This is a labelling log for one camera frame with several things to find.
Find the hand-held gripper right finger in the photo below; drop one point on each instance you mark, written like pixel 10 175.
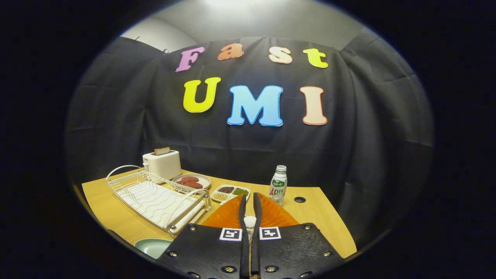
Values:
pixel 255 255

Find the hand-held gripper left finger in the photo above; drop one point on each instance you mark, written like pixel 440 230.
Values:
pixel 244 255

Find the pale green plate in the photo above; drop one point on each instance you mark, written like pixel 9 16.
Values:
pixel 153 247

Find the beige plate with meat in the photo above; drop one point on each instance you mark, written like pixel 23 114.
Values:
pixel 204 179

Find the cream divided snack tray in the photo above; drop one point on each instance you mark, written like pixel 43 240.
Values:
pixel 231 197

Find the yellow soybeans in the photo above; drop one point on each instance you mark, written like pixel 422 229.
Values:
pixel 220 197

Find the green mung beans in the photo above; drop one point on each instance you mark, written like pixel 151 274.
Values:
pixel 240 192

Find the dark red beans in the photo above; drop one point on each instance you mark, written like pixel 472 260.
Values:
pixel 226 190

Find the black table grommet hole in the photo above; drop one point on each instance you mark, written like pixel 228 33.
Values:
pixel 300 200

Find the white drink bottle green label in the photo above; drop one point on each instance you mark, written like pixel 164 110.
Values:
pixel 278 188

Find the red meat steak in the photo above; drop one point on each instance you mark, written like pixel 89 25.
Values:
pixel 188 180
pixel 193 185

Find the white ribbed drain tray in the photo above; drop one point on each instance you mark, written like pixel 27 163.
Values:
pixel 155 201

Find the white toaster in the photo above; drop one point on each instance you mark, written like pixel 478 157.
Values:
pixel 164 164

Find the slice of toast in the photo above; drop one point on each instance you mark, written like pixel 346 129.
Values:
pixel 162 151

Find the black backdrop cloth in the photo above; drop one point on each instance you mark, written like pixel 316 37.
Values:
pixel 368 135

